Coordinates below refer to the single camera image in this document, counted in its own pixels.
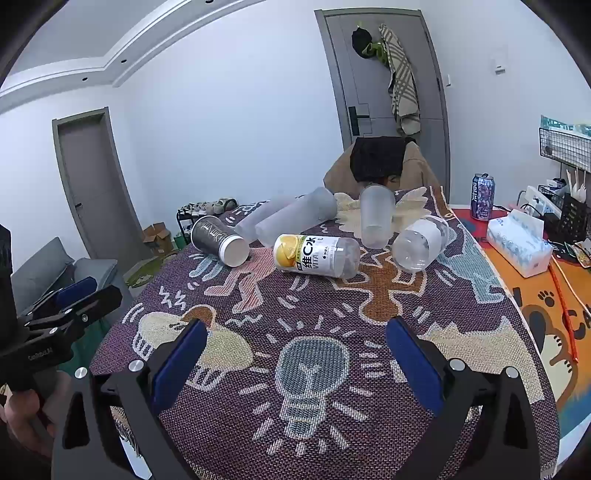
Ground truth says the red thin stick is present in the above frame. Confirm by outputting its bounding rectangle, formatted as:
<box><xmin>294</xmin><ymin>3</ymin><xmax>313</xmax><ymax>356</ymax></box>
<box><xmin>548</xmin><ymin>257</ymin><xmax>581</xmax><ymax>363</ymax></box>

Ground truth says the black shoe rack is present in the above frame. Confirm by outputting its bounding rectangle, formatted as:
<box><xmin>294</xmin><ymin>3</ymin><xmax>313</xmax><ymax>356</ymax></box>
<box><xmin>176</xmin><ymin>198</ymin><xmax>239</xmax><ymax>241</ymax></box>

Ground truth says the white wire basket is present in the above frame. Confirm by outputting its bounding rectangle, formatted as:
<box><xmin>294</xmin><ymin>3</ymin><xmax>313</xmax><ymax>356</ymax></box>
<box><xmin>538</xmin><ymin>114</ymin><xmax>591</xmax><ymax>174</ymax></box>

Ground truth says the green hanging cloth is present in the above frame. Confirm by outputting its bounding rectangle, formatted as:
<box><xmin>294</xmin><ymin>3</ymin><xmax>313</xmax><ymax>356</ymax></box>
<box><xmin>362</xmin><ymin>41</ymin><xmax>389</xmax><ymax>66</ymax></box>

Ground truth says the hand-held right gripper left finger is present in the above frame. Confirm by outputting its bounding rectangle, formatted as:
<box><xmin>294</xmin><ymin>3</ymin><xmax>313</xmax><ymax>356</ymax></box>
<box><xmin>52</xmin><ymin>318</ymin><xmax>209</xmax><ymax>480</ymax></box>

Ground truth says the black hat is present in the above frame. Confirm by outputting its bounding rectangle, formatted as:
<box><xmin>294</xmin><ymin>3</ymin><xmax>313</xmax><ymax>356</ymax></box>
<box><xmin>351</xmin><ymin>26</ymin><xmax>374</xmax><ymax>59</ymax></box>

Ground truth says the grey sofa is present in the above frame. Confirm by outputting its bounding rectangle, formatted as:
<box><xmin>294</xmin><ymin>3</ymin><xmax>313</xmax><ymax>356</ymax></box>
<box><xmin>9</xmin><ymin>237</ymin><xmax>119</xmax><ymax>320</ymax></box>

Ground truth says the printed woven blanket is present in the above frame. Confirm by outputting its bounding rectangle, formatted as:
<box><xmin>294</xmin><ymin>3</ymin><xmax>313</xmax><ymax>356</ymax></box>
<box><xmin>90</xmin><ymin>185</ymin><xmax>560</xmax><ymax>480</ymax></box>

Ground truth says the frosted plastic cup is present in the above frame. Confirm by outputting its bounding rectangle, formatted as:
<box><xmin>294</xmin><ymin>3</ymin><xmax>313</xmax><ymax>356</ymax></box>
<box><xmin>255</xmin><ymin>187</ymin><xmax>339</xmax><ymax>248</ymax></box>
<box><xmin>234</xmin><ymin>196</ymin><xmax>301</xmax><ymax>241</ymax></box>
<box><xmin>359</xmin><ymin>183</ymin><xmax>396</xmax><ymax>248</ymax></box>

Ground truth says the black mesh holder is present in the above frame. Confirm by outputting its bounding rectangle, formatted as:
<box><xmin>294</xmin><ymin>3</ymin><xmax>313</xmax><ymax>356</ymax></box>
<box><xmin>538</xmin><ymin>181</ymin><xmax>591</xmax><ymax>246</ymax></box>

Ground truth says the cardboard box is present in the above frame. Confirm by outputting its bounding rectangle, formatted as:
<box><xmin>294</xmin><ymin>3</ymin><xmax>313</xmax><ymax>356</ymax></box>
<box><xmin>140</xmin><ymin>222</ymin><xmax>179</xmax><ymax>254</ymax></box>

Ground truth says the white plastic cutlery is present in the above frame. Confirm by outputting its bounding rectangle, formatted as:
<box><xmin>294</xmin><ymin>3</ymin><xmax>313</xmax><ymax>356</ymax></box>
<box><xmin>565</xmin><ymin>168</ymin><xmax>588</xmax><ymax>204</ymax></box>

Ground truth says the white label clear bottle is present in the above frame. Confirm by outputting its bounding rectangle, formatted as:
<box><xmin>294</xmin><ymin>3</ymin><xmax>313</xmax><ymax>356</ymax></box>
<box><xmin>392</xmin><ymin>215</ymin><xmax>451</xmax><ymax>272</ymax></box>

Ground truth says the green floor rug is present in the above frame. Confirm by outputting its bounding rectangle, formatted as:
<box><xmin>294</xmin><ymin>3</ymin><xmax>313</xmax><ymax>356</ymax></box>
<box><xmin>123</xmin><ymin>252</ymin><xmax>179</xmax><ymax>289</ymax></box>

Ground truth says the dark grey paper cup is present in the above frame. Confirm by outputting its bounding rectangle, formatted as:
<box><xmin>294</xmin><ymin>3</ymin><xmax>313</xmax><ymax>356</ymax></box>
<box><xmin>191</xmin><ymin>215</ymin><xmax>251</xmax><ymax>267</ymax></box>

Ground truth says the white power strip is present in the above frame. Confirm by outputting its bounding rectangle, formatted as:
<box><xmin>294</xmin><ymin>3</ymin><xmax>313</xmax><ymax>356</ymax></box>
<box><xmin>518</xmin><ymin>185</ymin><xmax>562</xmax><ymax>219</ymax></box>

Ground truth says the orange printed table mat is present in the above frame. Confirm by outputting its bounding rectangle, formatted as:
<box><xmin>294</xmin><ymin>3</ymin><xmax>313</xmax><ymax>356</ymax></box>
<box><xmin>450</xmin><ymin>207</ymin><xmax>591</xmax><ymax>416</ymax></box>

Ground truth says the blue drink can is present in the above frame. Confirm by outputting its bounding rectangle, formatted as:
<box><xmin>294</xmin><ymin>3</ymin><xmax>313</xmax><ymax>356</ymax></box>
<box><xmin>470</xmin><ymin>174</ymin><xmax>496</xmax><ymax>222</ymax></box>

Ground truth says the plaid scarf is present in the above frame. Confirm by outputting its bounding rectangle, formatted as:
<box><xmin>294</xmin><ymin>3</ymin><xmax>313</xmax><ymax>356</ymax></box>
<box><xmin>379</xmin><ymin>24</ymin><xmax>422</xmax><ymax>136</ymax></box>

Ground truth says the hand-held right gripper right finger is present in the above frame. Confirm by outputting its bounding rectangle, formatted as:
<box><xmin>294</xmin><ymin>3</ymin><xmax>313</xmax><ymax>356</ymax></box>
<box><xmin>385</xmin><ymin>316</ymin><xmax>541</xmax><ymax>480</ymax></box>

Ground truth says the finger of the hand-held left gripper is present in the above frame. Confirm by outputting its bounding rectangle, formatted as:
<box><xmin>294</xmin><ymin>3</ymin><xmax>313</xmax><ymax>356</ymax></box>
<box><xmin>28</xmin><ymin>276</ymin><xmax>98</xmax><ymax>320</ymax></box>
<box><xmin>18</xmin><ymin>285</ymin><xmax>123</xmax><ymax>344</ymax></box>

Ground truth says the black door lock handle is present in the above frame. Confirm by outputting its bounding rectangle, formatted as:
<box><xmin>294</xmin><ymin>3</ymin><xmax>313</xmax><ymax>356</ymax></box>
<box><xmin>348</xmin><ymin>106</ymin><xmax>371</xmax><ymax>135</ymax></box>

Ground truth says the grey narrow door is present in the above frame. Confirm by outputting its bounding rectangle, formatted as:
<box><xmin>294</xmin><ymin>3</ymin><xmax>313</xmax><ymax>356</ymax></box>
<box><xmin>52</xmin><ymin>106</ymin><xmax>154</xmax><ymax>260</ymax></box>

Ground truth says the white tissue pack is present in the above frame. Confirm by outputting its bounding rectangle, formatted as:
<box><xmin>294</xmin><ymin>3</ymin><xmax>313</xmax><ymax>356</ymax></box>
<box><xmin>486</xmin><ymin>209</ymin><xmax>554</xmax><ymax>278</ymax></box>

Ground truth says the black cloth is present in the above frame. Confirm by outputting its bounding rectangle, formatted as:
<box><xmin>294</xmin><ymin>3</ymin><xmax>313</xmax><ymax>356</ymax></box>
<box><xmin>349</xmin><ymin>137</ymin><xmax>409</xmax><ymax>182</ymax></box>

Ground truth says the person's left hand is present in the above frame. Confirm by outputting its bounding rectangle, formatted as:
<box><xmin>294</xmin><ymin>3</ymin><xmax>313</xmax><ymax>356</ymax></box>
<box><xmin>0</xmin><ymin>387</ymin><xmax>58</xmax><ymax>459</ymax></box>

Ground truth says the yellow label plastic bottle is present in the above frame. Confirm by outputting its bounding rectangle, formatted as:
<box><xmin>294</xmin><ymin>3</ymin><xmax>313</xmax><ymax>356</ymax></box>
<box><xmin>274</xmin><ymin>234</ymin><xmax>361</xmax><ymax>280</ymax></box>

